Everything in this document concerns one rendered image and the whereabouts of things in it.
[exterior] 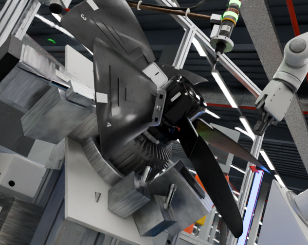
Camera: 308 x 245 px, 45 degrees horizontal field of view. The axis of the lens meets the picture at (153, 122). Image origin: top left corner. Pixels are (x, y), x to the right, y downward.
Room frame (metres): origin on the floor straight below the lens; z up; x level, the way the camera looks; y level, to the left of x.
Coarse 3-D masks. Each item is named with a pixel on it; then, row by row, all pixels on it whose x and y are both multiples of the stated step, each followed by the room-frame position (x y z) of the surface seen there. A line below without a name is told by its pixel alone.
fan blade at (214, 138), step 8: (216, 128) 0.94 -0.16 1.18; (208, 136) 1.03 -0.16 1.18; (216, 136) 1.00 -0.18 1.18; (224, 136) 0.96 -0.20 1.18; (216, 144) 1.09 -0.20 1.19; (224, 144) 1.04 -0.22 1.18; (232, 144) 1.00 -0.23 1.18; (232, 152) 1.10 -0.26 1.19; (240, 152) 1.03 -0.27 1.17; (248, 152) 0.98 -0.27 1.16; (248, 160) 1.09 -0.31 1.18; (256, 160) 1.00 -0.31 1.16; (264, 168) 1.02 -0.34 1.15
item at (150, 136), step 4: (144, 132) 0.90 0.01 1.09; (148, 132) 0.90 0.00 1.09; (148, 136) 0.90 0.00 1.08; (152, 136) 0.90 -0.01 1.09; (152, 140) 0.91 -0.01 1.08; (156, 140) 0.92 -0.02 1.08; (160, 140) 0.92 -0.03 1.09; (156, 144) 0.92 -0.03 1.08; (160, 144) 0.92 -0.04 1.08; (164, 144) 0.93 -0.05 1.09; (168, 144) 0.95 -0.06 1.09
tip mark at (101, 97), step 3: (96, 93) 0.62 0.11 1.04; (99, 93) 0.63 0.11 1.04; (102, 93) 0.63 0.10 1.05; (96, 96) 0.62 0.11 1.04; (99, 96) 0.63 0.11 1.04; (102, 96) 0.63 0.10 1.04; (105, 96) 0.64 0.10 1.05; (99, 99) 0.63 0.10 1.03; (102, 99) 0.63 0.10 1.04; (105, 99) 0.64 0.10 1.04; (102, 102) 0.64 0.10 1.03; (105, 102) 0.64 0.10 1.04
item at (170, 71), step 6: (168, 66) 1.14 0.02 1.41; (168, 72) 1.08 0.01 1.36; (174, 72) 1.09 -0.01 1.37; (180, 72) 1.09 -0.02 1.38; (186, 72) 1.12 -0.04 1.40; (168, 78) 1.04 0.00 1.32; (186, 78) 1.05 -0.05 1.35; (192, 78) 1.06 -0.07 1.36; (198, 78) 1.09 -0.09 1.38; (204, 78) 1.14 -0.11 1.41
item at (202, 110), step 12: (168, 84) 0.85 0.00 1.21; (180, 84) 0.83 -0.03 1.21; (192, 84) 0.90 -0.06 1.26; (168, 96) 0.85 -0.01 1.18; (180, 96) 0.83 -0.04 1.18; (192, 96) 0.87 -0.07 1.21; (168, 108) 0.86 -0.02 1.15; (180, 108) 0.85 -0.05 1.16; (192, 108) 0.84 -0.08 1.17; (204, 108) 0.86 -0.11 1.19; (168, 120) 0.88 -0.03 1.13; (180, 120) 0.87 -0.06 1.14; (192, 120) 0.88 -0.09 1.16; (156, 132) 0.89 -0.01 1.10; (168, 132) 0.91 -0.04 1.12
